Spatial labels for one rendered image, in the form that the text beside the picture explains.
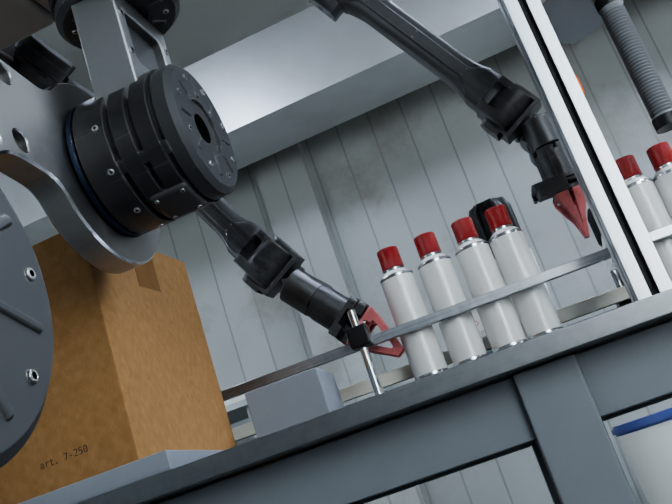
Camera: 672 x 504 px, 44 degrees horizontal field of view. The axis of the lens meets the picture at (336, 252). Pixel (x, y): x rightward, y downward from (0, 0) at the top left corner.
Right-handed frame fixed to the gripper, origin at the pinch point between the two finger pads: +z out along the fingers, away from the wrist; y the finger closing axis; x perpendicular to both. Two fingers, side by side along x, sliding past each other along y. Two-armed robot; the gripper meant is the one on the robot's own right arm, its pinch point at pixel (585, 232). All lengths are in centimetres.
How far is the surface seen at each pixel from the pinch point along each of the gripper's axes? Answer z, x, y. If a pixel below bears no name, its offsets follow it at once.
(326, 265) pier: -102, -319, 90
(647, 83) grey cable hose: -12.5, 17.6, -12.6
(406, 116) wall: -171, -324, 19
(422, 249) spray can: -4.5, 7.8, 23.8
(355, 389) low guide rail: 11.1, 3.4, 40.8
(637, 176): -3.5, 7.5, -8.7
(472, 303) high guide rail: 6.2, 10.6, 19.7
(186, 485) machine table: 21, 53, 50
